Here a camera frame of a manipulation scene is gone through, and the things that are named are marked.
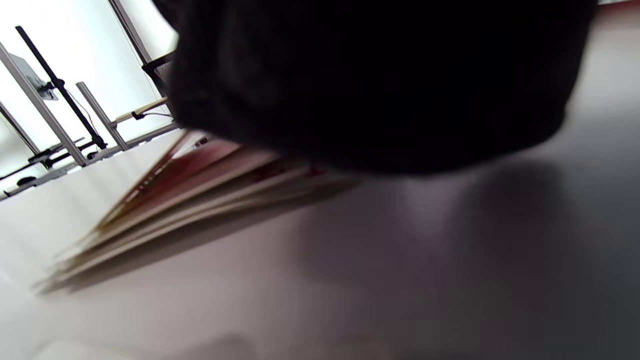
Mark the person's right hand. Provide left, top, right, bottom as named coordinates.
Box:
left=152, top=0, right=598, bottom=176

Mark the black metal pole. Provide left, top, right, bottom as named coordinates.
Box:
left=15, top=25, right=108, bottom=151

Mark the black mesh office chair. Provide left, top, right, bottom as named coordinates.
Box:
left=141, top=50, right=178, bottom=98

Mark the pile of diamonds cards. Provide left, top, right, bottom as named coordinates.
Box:
left=35, top=129, right=362, bottom=295

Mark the grey aluminium frame post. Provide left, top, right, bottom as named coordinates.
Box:
left=0, top=42, right=90, bottom=167

